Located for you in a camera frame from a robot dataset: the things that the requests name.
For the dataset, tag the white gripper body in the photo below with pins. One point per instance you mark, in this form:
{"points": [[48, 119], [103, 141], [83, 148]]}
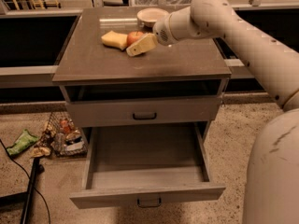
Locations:
{"points": [[163, 32]]}

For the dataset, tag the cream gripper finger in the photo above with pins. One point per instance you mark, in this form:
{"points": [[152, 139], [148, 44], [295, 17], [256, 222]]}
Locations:
{"points": [[144, 44]]}

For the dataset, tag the red apple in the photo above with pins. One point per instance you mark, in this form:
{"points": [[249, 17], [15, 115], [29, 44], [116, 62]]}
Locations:
{"points": [[133, 37]]}

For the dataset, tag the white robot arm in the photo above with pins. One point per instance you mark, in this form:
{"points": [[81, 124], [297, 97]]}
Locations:
{"points": [[272, 186]]}

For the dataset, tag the grey drawer cabinet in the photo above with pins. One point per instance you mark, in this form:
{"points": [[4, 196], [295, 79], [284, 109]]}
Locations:
{"points": [[90, 71]]}

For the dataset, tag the closed middle drawer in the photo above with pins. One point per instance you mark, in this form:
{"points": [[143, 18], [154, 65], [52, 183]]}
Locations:
{"points": [[144, 111]]}

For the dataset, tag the open lower drawer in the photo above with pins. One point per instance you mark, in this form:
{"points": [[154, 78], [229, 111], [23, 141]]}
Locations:
{"points": [[146, 166]]}

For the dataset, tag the white bowl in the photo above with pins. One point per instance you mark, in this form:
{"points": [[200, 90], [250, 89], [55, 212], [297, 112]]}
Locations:
{"points": [[149, 16]]}

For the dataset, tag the yellow sponge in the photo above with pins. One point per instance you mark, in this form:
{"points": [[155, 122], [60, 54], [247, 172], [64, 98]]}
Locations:
{"points": [[115, 40]]}

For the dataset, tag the green snack bag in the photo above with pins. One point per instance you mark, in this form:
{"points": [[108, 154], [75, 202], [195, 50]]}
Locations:
{"points": [[24, 141]]}

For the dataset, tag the black stand leg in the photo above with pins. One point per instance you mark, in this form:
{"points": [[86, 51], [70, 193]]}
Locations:
{"points": [[26, 197]]}

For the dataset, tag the wire basket with snacks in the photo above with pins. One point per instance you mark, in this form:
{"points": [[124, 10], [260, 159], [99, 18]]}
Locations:
{"points": [[60, 137]]}

